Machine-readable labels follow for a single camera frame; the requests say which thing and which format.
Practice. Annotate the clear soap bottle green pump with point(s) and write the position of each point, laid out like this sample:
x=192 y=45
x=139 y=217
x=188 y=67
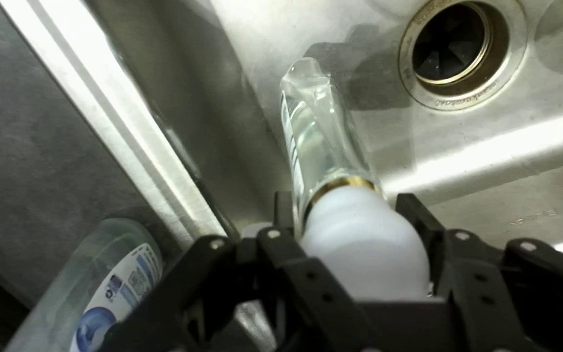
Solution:
x=98 y=299

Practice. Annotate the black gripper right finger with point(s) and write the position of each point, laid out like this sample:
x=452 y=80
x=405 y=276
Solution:
x=522 y=293

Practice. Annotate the stainless steel sink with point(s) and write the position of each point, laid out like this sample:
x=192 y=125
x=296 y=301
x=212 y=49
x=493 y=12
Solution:
x=522 y=162

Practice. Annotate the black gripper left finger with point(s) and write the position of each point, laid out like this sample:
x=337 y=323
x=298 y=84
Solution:
x=229 y=299

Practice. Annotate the clear bottle with white cap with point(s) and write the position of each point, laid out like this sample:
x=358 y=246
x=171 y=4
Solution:
x=360 y=246

